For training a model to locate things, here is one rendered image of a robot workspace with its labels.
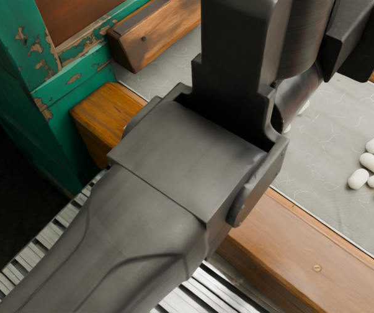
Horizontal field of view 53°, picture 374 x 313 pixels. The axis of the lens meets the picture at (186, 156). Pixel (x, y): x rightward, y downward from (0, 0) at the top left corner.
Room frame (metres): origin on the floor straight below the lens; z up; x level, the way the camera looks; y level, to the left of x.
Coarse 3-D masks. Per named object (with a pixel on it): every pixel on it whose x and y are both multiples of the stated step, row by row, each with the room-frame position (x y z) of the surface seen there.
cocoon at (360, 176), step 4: (356, 172) 0.28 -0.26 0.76; (360, 172) 0.27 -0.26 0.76; (364, 172) 0.27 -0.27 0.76; (352, 176) 0.27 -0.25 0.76; (356, 176) 0.27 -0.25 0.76; (360, 176) 0.27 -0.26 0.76; (364, 176) 0.27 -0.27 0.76; (368, 176) 0.27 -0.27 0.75; (348, 180) 0.27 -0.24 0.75; (352, 180) 0.26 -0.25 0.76; (356, 180) 0.26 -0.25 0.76; (360, 180) 0.26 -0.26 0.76; (364, 180) 0.26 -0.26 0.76; (352, 184) 0.26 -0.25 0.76; (356, 184) 0.25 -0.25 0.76; (360, 184) 0.25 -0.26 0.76; (352, 188) 0.25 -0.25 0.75; (356, 188) 0.25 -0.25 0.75
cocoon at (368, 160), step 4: (360, 156) 0.31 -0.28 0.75; (364, 156) 0.30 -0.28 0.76; (368, 156) 0.30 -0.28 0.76; (372, 156) 0.30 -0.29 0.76; (360, 160) 0.30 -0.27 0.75; (364, 160) 0.30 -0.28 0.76; (368, 160) 0.29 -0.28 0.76; (372, 160) 0.29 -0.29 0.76; (364, 164) 0.29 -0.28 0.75; (368, 164) 0.29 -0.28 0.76; (372, 164) 0.29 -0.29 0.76; (368, 168) 0.29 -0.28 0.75; (372, 168) 0.28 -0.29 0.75
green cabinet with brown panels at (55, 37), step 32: (0, 0) 0.44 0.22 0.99; (32, 0) 0.47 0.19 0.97; (64, 0) 0.52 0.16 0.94; (96, 0) 0.55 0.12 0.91; (128, 0) 0.59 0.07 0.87; (0, 32) 0.43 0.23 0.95; (32, 32) 0.46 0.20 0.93; (64, 32) 0.50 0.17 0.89; (96, 32) 0.53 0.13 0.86; (0, 64) 0.49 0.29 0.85; (32, 64) 0.44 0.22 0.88; (64, 64) 0.48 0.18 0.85
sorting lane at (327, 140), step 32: (192, 32) 0.66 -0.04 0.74; (160, 64) 0.57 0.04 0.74; (160, 96) 0.48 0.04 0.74; (320, 96) 0.45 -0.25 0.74; (352, 96) 0.44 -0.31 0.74; (320, 128) 0.38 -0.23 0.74; (352, 128) 0.37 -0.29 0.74; (288, 160) 0.32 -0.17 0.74; (320, 160) 0.31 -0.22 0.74; (352, 160) 0.31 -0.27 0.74; (288, 192) 0.26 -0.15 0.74; (320, 192) 0.26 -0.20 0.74; (352, 192) 0.25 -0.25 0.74; (352, 224) 0.20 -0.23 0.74
